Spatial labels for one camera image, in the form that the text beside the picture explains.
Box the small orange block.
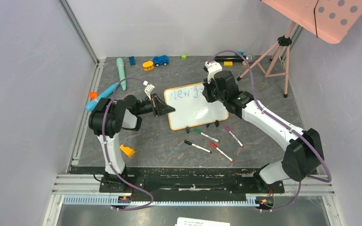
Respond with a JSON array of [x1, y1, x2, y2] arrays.
[[89, 91, 99, 100]]

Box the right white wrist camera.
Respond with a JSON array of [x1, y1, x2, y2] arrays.
[[205, 61, 222, 84]]

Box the red capped marker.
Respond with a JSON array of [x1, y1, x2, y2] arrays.
[[209, 142, 234, 162]]

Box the purple cable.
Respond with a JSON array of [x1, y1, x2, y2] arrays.
[[208, 49, 332, 213], [101, 77, 154, 212]]

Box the white paper sheet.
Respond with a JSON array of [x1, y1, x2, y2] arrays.
[[175, 217, 230, 226]]

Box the orange wedge block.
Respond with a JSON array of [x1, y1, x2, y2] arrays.
[[120, 145, 135, 157]]

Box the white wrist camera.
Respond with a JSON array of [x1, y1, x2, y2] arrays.
[[205, 61, 222, 84], [143, 81, 155, 100]]

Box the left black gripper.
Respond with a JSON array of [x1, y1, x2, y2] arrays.
[[135, 93, 175, 117]]

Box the mint green toy crayon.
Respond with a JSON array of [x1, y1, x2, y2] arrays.
[[116, 57, 127, 91]]

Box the dark blue brick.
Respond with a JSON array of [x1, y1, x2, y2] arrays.
[[129, 56, 136, 65]]

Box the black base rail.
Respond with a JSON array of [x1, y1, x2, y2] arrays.
[[70, 166, 285, 202]]

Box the black capped marker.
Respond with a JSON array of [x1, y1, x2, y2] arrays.
[[184, 140, 212, 153]]

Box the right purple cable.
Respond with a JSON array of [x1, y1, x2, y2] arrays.
[[208, 49, 332, 213]]

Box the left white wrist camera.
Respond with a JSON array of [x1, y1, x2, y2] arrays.
[[143, 81, 155, 100]]

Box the purple capped marker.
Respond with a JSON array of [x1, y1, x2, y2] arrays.
[[224, 125, 244, 147]]

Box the pink music stand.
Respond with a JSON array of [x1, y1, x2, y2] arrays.
[[251, 0, 362, 98]]

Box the beige wooden cube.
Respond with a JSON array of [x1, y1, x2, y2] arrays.
[[241, 61, 250, 68]]

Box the yellow oval toy brick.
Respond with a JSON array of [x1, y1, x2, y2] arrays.
[[142, 61, 155, 71]]

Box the white whiteboard wooden frame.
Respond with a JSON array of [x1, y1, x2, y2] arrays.
[[164, 83, 229, 131]]

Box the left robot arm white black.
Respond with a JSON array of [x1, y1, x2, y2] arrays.
[[88, 93, 175, 192]]

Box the green capped marker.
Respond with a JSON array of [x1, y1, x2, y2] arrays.
[[194, 129, 219, 143]]

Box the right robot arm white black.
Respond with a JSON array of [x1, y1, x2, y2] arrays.
[[203, 71, 324, 192]]

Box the light blue toy crayon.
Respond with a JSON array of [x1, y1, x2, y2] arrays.
[[85, 82, 119, 112]]

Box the clear round cap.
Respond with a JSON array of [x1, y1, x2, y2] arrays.
[[246, 54, 255, 64]]

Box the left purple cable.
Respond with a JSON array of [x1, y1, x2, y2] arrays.
[[101, 77, 154, 212]]

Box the blue toy car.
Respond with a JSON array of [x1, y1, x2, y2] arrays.
[[153, 55, 169, 67]]

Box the yellow flat brick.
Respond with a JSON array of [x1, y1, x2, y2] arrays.
[[223, 61, 233, 67]]

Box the black cylinder tube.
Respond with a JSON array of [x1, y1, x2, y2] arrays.
[[214, 56, 248, 62]]

